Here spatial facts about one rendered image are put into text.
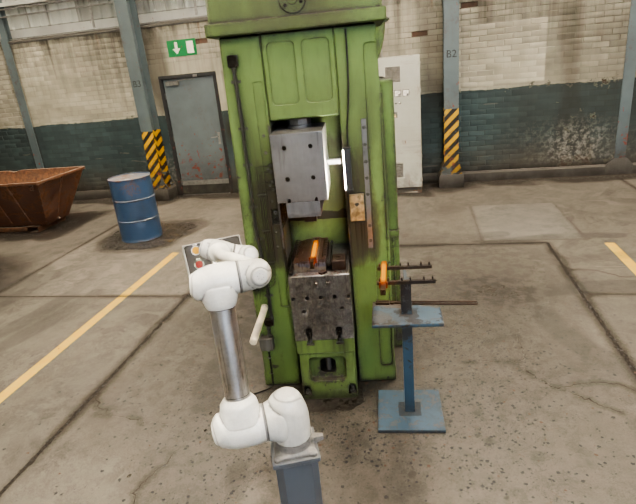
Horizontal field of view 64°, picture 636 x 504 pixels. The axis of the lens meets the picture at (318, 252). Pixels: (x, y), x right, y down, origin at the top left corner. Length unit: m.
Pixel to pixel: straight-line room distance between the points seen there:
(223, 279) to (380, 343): 1.79
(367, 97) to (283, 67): 0.50
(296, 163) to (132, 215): 4.72
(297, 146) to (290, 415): 1.51
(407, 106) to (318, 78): 5.20
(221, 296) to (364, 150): 1.46
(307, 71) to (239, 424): 1.93
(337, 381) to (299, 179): 1.36
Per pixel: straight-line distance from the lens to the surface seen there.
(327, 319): 3.22
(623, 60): 9.28
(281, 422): 2.15
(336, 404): 3.51
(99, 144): 10.63
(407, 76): 8.15
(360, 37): 3.04
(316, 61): 3.05
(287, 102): 3.07
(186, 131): 9.76
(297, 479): 2.34
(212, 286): 1.98
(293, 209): 3.03
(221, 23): 3.06
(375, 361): 3.61
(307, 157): 2.95
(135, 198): 7.37
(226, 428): 2.16
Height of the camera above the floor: 2.13
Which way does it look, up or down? 20 degrees down
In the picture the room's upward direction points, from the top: 6 degrees counter-clockwise
